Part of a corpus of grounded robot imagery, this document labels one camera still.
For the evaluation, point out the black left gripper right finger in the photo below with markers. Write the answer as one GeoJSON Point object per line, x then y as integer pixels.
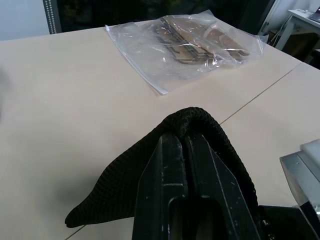
{"type": "Point", "coordinates": [217, 185]}

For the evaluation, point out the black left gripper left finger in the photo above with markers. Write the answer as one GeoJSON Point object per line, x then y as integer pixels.
{"type": "Point", "coordinates": [160, 190]}

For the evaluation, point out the silver robot body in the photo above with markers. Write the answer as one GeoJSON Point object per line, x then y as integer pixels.
{"type": "Point", "coordinates": [303, 180]}

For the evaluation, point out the clear zip plastic bag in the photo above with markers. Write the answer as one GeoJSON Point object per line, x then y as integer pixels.
{"type": "Point", "coordinates": [175, 55]}

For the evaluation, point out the brown cardboard pieces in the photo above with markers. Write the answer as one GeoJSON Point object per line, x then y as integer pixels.
{"type": "Point", "coordinates": [197, 40]}

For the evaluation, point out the white side table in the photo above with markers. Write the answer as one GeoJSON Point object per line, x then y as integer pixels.
{"type": "Point", "coordinates": [300, 25]}

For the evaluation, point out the perforated metal rack post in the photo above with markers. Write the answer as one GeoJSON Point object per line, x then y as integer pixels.
{"type": "Point", "coordinates": [52, 16]}

